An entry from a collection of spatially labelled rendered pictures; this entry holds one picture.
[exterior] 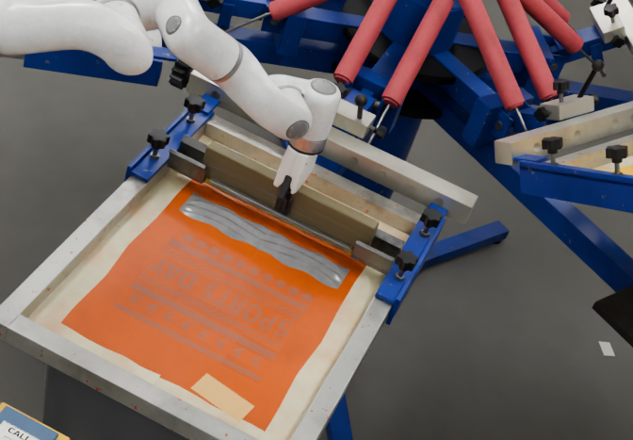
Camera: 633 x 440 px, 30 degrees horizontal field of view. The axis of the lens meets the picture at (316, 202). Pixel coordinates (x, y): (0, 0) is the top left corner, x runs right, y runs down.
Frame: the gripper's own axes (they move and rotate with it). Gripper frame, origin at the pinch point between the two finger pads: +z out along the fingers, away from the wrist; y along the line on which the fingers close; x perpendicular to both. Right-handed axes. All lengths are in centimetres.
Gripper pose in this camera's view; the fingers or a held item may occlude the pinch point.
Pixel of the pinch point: (286, 200)
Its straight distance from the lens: 240.1
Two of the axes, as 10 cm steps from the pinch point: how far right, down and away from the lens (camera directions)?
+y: -3.8, 5.1, -7.7
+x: 8.9, 4.3, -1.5
